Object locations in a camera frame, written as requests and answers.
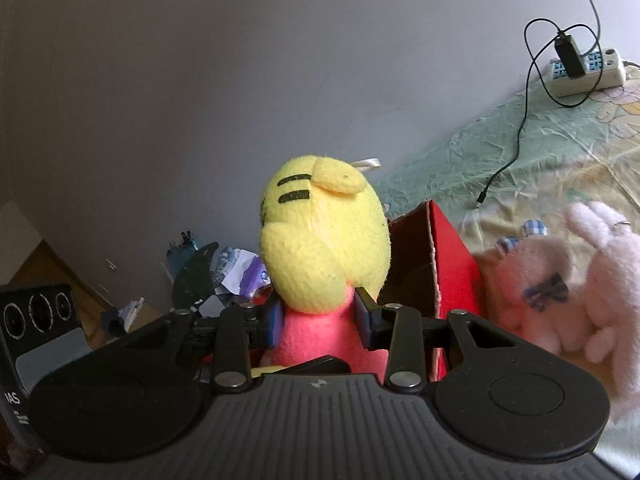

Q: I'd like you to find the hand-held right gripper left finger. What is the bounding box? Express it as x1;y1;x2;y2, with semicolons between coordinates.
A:
122;300;284;395

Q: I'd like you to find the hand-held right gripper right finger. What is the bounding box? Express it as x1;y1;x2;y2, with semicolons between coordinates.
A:
354;287;523;395

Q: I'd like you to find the yellow pink plush toy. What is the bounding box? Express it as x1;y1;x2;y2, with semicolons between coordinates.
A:
250;156;393;376

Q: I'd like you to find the red cardboard box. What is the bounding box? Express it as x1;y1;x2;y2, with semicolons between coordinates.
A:
377;200;486;383

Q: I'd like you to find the pink bunny plush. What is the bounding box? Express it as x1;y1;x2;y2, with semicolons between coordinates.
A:
562;200;640;426

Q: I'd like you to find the purple white packet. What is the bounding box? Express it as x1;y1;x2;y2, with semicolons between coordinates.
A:
210;247;273;297

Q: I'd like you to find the dark flat object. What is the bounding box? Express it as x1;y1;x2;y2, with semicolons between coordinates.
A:
172;242;221;307

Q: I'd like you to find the teal black tool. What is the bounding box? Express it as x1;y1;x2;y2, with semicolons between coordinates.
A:
166;231;201;281

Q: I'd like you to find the black charger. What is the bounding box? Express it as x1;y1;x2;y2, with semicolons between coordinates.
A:
554;32;585;80

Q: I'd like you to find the white power strip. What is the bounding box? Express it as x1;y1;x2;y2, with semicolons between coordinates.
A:
549;47;627;98

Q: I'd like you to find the black charger cable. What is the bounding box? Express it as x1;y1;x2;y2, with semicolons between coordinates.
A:
475;17;603;208

